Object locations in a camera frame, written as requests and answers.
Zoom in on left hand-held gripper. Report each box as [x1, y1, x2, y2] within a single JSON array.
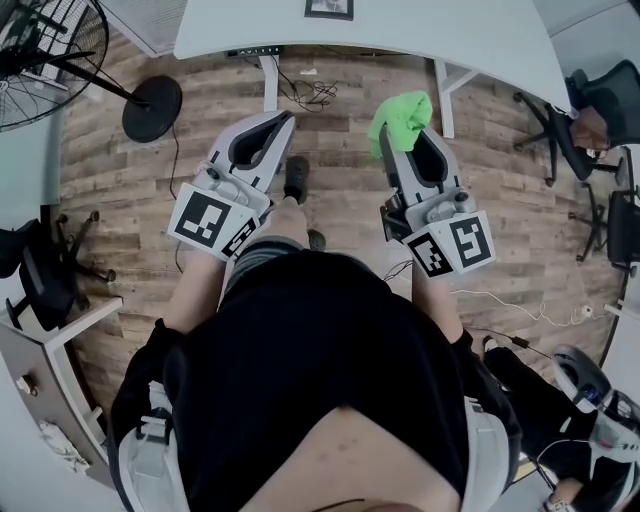
[[166, 109, 298, 262]]

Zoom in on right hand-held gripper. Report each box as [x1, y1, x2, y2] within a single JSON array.
[[377, 124, 498, 280]]

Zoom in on green wiping cloth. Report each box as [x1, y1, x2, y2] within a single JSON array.
[[368, 90, 434, 160]]

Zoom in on black picture frame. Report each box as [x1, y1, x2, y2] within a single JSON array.
[[304, 0, 355, 22]]

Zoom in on person's left forearm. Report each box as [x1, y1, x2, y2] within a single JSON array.
[[164, 249, 236, 334]]

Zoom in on person's right forearm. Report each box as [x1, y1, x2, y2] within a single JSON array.
[[410, 264, 464, 344]]

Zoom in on person's left black shoe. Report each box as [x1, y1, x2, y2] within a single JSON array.
[[283, 155, 311, 206]]

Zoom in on person's left leg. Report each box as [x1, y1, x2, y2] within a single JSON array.
[[273, 197, 309, 251]]

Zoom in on person's dark shorts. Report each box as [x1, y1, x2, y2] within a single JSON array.
[[227, 239, 306, 301]]

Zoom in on black standing fan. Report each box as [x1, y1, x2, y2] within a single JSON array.
[[0, 0, 184, 145]]

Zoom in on white table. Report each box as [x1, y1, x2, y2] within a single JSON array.
[[173, 0, 574, 139]]

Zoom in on glass partition with blinds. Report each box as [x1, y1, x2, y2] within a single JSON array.
[[99, 0, 187, 57]]

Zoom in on brown bag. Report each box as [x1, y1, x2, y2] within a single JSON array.
[[569, 107, 612, 154]]

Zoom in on black mesh office chair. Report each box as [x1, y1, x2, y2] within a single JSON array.
[[514, 59, 640, 189]]

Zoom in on plain white desk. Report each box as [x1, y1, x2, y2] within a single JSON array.
[[0, 109, 65, 207]]

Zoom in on gray hand-held device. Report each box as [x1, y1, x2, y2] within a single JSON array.
[[552, 343, 640, 454]]

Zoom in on person's chest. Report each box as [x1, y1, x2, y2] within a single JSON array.
[[294, 404, 461, 512]]

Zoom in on white desk with drawer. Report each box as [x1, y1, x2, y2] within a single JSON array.
[[0, 294, 125, 512]]

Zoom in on white crumpled cloth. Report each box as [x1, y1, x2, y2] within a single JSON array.
[[38, 419, 91, 474]]

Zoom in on black fan cable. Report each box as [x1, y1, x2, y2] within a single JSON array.
[[167, 124, 185, 275]]

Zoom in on black cable bundle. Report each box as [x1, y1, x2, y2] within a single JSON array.
[[276, 54, 340, 114]]

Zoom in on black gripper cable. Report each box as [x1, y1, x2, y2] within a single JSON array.
[[382, 259, 417, 284]]

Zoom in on white harness strap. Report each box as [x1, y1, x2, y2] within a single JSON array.
[[122, 379, 176, 512], [464, 397, 511, 512]]

